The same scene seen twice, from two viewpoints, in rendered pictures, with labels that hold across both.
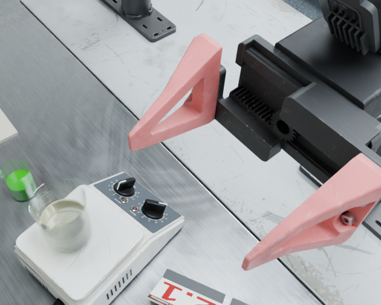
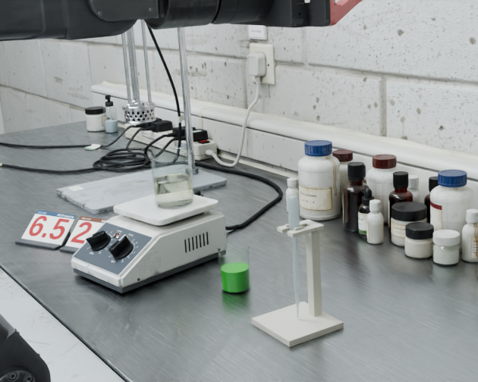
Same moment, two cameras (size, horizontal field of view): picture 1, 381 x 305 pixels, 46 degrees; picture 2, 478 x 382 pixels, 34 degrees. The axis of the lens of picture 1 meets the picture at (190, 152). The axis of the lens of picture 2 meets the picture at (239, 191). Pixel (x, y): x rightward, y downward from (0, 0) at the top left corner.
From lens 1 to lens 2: 1.43 m
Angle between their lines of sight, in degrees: 111
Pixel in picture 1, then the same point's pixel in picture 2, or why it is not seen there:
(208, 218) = (45, 278)
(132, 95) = (80, 362)
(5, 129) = (268, 319)
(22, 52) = not seen: outside the picture
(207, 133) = not seen: outside the picture
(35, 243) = (202, 201)
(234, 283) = (47, 254)
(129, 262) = not seen: hidden behind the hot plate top
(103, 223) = (145, 208)
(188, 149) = (30, 317)
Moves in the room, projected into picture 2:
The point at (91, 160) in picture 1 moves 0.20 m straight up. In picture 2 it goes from (158, 307) to (144, 159)
